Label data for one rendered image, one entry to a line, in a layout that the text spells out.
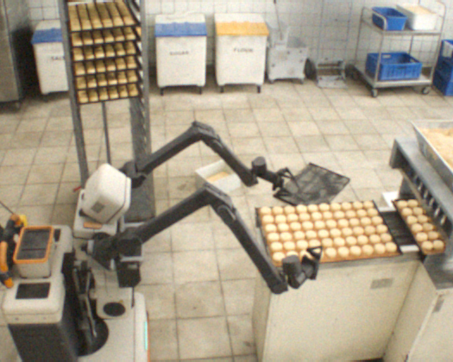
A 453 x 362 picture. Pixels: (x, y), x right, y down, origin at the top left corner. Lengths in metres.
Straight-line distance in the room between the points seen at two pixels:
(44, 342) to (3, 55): 3.50
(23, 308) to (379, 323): 1.69
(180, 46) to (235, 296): 2.95
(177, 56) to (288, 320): 3.54
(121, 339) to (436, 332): 1.56
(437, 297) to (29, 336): 1.80
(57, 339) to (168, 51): 3.67
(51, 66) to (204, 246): 2.83
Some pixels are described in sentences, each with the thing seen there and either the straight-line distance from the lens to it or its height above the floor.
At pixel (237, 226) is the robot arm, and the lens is 1.80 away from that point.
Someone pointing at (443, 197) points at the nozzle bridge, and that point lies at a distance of 2.22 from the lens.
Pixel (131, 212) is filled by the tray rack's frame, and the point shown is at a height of 0.15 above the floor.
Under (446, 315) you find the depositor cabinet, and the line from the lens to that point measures 2.49.
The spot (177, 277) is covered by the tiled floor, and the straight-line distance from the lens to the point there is 3.31.
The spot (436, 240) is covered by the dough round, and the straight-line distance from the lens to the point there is 2.41.
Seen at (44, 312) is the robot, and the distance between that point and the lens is 2.17.
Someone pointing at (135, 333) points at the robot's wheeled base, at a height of 0.28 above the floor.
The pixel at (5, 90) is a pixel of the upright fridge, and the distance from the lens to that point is 5.42.
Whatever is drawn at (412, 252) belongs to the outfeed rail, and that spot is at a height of 0.89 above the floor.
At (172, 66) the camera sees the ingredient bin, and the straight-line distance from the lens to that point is 5.40.
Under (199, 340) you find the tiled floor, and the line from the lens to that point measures 2.97.
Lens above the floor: 2.37
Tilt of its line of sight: 35 degrees down
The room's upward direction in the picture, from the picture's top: 2 degrees clockwise
